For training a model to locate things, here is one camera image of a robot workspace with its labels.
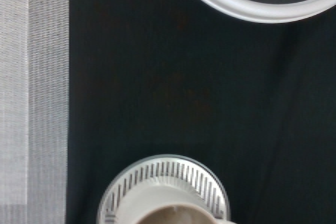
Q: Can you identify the grey pod coffee machine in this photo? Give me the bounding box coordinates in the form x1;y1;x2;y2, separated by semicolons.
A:
95;155;232;224

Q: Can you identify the white ceramic coffee mug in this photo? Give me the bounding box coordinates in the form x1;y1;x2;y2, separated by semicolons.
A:
115;186;235;224

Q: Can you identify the white two-tier round shelf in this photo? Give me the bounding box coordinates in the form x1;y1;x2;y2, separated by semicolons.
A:
200;0;336;24

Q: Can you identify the grey woven placemat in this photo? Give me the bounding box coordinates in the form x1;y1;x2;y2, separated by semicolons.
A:
0;0;68;224

